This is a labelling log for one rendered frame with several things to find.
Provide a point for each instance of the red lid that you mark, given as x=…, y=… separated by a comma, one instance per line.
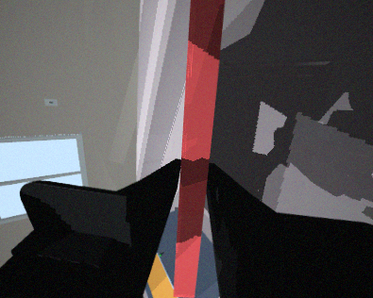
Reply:
x=204, y=41

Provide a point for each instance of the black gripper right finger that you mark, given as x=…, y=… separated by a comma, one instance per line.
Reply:
x=247, y=233

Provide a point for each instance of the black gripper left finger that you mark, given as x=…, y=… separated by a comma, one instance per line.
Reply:
x=135, y=216

